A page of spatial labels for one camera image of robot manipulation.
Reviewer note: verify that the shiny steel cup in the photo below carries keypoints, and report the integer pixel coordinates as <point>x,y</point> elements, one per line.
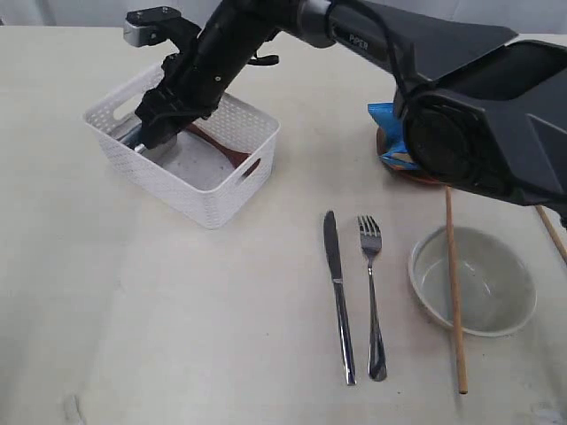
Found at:
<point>139,142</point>

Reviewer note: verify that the brown wooden chopstick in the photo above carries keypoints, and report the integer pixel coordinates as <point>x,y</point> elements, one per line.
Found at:
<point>462,380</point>
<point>552,233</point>

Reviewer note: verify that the white perforated plastic basket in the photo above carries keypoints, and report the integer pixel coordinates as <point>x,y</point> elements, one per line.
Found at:
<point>205,195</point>

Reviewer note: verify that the brown round plate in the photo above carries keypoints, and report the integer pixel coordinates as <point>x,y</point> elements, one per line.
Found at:
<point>412,175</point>

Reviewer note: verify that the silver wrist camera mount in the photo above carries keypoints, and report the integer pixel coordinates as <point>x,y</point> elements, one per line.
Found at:
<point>148,27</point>

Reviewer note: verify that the blue chip bag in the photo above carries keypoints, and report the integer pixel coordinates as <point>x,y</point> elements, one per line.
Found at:
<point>395,151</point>

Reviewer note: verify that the silver table knife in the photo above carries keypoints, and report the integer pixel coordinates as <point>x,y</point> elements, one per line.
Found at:
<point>331,245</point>

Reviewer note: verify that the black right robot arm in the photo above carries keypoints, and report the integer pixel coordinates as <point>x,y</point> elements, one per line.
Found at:
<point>480,110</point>

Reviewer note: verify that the brown wooden spoon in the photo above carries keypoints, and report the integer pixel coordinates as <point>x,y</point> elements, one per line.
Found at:
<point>206,149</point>

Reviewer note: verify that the silver fork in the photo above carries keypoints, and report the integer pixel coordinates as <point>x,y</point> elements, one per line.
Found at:
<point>371,245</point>

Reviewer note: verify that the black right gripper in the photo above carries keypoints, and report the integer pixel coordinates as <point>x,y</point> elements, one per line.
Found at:
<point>195,79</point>

